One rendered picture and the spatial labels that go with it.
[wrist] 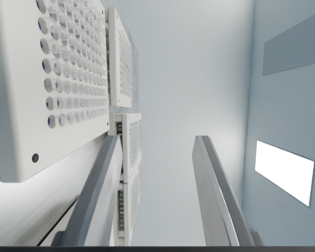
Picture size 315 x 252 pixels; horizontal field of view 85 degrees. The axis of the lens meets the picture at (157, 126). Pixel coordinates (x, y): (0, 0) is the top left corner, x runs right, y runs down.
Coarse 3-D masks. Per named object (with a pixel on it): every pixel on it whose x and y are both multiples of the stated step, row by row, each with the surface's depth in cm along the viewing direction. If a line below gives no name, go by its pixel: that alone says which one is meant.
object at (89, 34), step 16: (64, 0) 17; (80, 0) 21; (64, 16) 18; (80, 16) 21; (64, 32) 18; (80, 32) 21; (96, 32) 27; (64, 48) 18; (80, 48) 21; (96, 48) 27; (64, 64) 17; (80, 64) 21; (96, 64) 26; (64, 80) 18; (80, 80) 23; (96, 80) 27
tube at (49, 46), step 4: (40, 40) 15; (44, 40) 15; (48, 40) 15; (52, 40) 15; (56, 40) 16; (40, 44) 15; (44, 44) 15; (48, 44) 15; (52, 44) 16; (56, 44) 16; (44, 48) 15; (48, 48) 15; (52, 48) 15; (56, 48) 16; (44, 52) 16; (48, 52) 16; (52, 52) 16; (56, 52) 16
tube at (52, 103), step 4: (48, 96) 16; (52, 96) 16; (56, 96) 16; (60, 96) 17; (48, 100) 16; (52, 100) 16; (56, 100) 16; (60, 100) 17; (48, 104) 16; (52, 104) 16; (56, 104) 16; (60, 104) 17; (48, 108) 16; (52, 108) 16; (56, 108) 16; (60, 108) 17
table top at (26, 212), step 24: (96, 144) 49; (48, 168) 28; (72, 168) 35; (0, 192) 19; (24, 192) 23; (48, 192) 28; (72, 192) 35; (0, 216) 19; (24, 216) 23; (48, 216) 28; (0, 240) 19; (24, 240) 23
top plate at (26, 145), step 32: (0, 0) 11; (32, 0) 14; (96, 0) 29; (0, 32) 12; (32, 32) 14; (0, 64) 12; (32, 64) 14; (0, 96) 12; (32, 96) 14; (64, 96) 19; (96, 96) 29; (0, 128) 13; (32, 128) 14; (64, 128) 19; (96, 128) 29; (0, 160) 13; (32, 160) 14
